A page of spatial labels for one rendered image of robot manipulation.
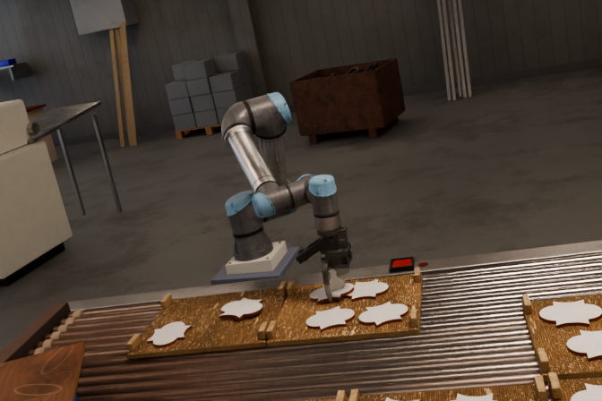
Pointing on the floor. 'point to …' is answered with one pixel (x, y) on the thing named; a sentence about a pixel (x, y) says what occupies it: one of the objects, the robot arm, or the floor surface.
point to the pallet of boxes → (207, 91)
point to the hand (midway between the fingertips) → (331, 291)
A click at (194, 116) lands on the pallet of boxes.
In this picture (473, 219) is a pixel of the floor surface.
